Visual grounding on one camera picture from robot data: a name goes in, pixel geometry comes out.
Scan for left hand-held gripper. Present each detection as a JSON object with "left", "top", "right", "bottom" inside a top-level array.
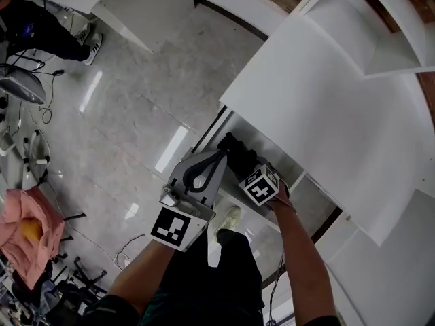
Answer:
[{"left": 149, "top": 149, "right": 228, "bottom": 253}]

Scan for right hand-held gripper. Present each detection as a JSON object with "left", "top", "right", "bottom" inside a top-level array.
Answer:
[{"left": 237, "top": 163, "right": 281, "bottom": 208}]

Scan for black cloth item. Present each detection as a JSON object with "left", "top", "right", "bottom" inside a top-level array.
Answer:
[{"left": 216, "top": 132, "right": 273, "bottom": 185}]

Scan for white drawer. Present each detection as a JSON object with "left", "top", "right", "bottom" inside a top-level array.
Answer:
[{"left": 188, "top": 105, "right": 307, "bottom": 225}]

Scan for person's right forearm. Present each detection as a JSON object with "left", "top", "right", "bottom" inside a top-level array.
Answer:
[{"left": 271, "top": 195, "right": 336, "bottom": 326}]

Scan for person's left forearm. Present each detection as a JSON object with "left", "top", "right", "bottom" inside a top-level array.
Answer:
[{"left": 107, "top": 238, "right": 178, "bottom": 315}]

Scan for person's pale shoe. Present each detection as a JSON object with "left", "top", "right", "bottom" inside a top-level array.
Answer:
[{"left": 213, "top": 204, "right": 243, "bottom": 242}]

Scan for person's black trousers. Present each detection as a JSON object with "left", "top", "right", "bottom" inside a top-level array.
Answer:
[{"left": 141, "top": 228, "right": 266, "bottom": 326}]

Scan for black swivel chair base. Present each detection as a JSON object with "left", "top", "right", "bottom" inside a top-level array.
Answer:
[{"left": 50, "top": 212, "right": 110, "bottom": 300}]

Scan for white swivel chair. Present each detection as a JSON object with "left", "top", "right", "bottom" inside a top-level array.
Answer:
[{"left": 0, "top": 127, "right": 52, "bottom": 192}]

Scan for orange object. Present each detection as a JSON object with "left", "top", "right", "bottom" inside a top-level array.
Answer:
[{"left": 20, "top": 217, "right": 45, "bottom": 244}]

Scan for pink cloth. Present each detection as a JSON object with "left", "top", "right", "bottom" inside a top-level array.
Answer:
[{"left": 0, "top": 187, "right": 66, "bottom": 291}]

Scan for grey office chair seat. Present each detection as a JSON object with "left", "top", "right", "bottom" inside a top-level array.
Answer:
[{"left": 0, "top": 62, "right": 48, "bottom": 106}]

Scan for grey gripper-mounted camera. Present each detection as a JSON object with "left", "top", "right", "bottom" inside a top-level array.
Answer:
[{"left": 159, "top": 184, "right": 201, "bottom": 217}]

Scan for black floor cable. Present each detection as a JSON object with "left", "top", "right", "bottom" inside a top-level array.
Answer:
[{"left": 39, "top": 69, "right": 66, "bottom": 126}]

